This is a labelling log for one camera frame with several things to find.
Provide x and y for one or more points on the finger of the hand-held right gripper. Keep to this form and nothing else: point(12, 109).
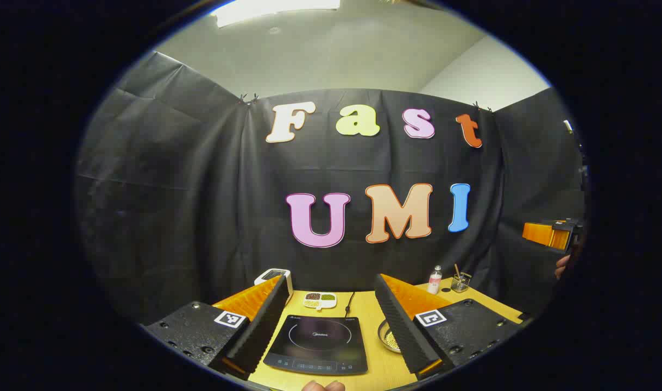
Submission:
point(545, 234)

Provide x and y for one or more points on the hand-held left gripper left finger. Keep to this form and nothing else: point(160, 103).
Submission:
point(260, 331)

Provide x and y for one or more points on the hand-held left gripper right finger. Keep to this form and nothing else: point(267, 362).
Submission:
point(404, 331)

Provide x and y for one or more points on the pile of cream beads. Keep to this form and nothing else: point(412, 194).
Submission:
point(391, 341)

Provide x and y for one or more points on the black induction cooktop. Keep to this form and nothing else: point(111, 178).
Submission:
point(317, 339)

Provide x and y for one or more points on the clear bottle with pink label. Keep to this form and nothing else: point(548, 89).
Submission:
point(434, 282)

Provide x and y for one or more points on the white toaster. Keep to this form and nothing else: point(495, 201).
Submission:
point(273, 273)

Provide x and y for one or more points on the white divided dish of beans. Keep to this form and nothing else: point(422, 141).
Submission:
point(320, 300)

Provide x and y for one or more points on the wooden spoon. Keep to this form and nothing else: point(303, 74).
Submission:
point(456, 270)

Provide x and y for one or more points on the black backdrop cloth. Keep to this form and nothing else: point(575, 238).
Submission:
point(200, 217)

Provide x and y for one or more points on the ceiling light panel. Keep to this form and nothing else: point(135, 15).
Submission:
point(271, 8)

